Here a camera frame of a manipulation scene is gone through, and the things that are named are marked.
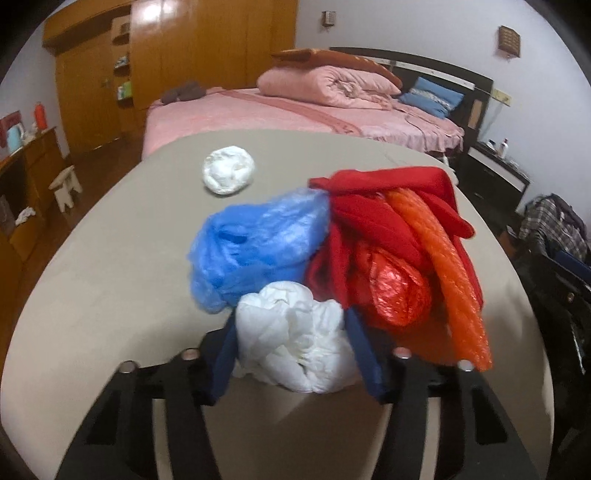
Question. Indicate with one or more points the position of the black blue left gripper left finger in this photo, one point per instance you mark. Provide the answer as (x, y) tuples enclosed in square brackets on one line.
[(115, 439)]

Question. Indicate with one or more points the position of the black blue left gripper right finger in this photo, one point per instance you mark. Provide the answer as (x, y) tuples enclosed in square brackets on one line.
[(476, 440)]

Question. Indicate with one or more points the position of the orange foam net sleeve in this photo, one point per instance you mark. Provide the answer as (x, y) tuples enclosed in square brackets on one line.
[(465, 325)]

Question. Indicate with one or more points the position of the red plastic bag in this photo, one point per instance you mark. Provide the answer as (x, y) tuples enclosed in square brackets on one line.
[(390, 293)]

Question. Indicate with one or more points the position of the white plastic bag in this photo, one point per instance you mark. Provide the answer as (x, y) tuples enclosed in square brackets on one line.
[(289, 339)]

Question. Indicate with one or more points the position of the blue plastic bag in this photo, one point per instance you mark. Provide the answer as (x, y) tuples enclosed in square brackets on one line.
[(242, 248)]

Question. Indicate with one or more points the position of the black trash bag bin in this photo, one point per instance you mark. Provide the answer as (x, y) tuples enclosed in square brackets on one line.
[(560, 300)]

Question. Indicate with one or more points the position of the plaid fabric bag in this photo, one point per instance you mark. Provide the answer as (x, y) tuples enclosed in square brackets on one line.
[(552, 218)]

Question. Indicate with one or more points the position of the white cloth in cabinet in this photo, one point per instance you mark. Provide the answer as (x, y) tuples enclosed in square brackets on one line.
[(24, 215)]

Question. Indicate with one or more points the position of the wooden sideboard cabinet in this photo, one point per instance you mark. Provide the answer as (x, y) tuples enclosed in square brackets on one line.
[(25, 179)]

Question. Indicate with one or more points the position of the black white nightstand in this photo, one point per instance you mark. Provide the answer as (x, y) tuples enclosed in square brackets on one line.
[(493, 185)]

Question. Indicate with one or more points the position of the small white wooden stool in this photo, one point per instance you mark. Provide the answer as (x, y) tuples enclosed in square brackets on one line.
[(62, 186)]

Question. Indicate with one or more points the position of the white lotion bottle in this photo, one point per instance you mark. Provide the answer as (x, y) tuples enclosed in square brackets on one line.
[(503, 149)]

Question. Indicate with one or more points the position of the crumpled white paper ball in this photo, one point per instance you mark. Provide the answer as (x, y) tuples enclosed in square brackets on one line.
[(228, 170)]

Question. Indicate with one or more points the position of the light blue electric kettle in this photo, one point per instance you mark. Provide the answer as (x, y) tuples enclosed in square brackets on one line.
[(15, 136)]

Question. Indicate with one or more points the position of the red thermos bottle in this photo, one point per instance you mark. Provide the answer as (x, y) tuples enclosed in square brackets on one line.
[(40, 117)]

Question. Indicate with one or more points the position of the black bed headboard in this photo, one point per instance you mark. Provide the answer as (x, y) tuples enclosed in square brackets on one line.
[(476, 88)]

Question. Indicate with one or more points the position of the blue pillow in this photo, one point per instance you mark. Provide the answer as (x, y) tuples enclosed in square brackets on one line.
[(432, 98)]

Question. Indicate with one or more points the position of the red picture box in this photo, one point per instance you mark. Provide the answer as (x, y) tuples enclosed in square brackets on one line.
[(8, 122)]

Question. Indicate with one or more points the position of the pink covered bed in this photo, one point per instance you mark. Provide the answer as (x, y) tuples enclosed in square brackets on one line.
[(247, 109)]

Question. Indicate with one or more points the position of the dark grey clothes on bed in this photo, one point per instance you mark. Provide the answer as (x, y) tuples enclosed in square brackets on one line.
[(186, 92)]

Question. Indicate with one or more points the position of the folded pink quilt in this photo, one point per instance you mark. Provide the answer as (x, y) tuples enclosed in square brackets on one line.
[(330, 86)]

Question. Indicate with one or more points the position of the wooden wardrobe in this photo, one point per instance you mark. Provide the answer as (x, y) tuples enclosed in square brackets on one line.
[(115, 58)]

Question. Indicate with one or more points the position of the brown folded blanket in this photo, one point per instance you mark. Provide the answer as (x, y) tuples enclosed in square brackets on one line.
[(309, 58)]

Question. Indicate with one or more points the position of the brown wall plaque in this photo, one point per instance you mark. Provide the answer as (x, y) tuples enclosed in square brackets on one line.
[(509, 42)]

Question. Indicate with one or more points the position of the small wall switch box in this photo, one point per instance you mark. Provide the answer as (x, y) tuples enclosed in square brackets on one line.
[(328, 18)]

